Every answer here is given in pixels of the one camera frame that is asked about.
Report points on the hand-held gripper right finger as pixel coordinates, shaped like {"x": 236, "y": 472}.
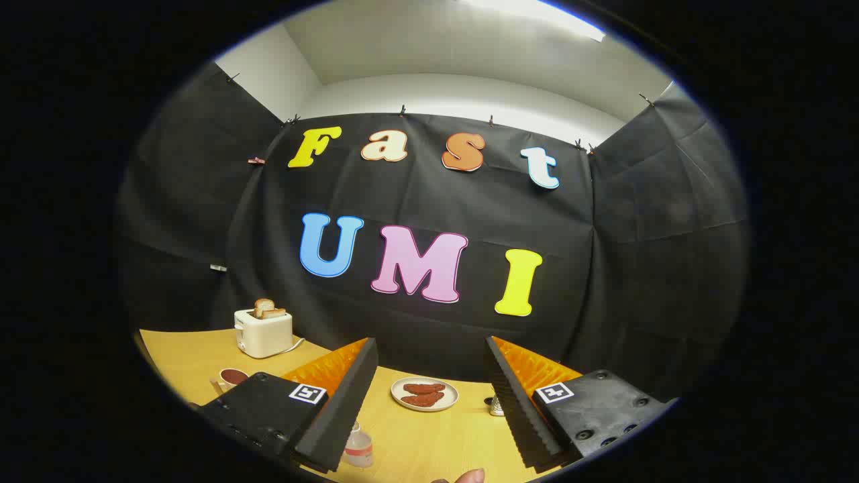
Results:
{"x": 520, "y": 409}

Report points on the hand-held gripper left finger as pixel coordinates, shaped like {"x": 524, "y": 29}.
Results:
{"x": 342, "y": 409}

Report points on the clear juice bottle red label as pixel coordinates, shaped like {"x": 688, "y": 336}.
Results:
{"x": 359, "y": 449}

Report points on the white round plate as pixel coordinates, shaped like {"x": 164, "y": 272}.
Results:
{"x": 397, "y": 399}

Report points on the brown meat piece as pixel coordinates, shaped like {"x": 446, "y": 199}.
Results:
{"x": 424, "y": 388}
{"x": 421, "y": 400}

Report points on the wooden table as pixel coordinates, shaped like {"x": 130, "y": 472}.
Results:
{"x": 416, "y": 443}

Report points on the cream toaster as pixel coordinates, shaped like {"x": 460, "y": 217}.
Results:
{"x": 265, "y": 335}

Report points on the toast slice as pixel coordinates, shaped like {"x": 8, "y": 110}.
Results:
{"x": 275, "y": 313}
{"x": 263, "y": 306}

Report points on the black backdrop cloth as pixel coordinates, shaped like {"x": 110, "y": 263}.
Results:
{"x": 429, "y": 194}

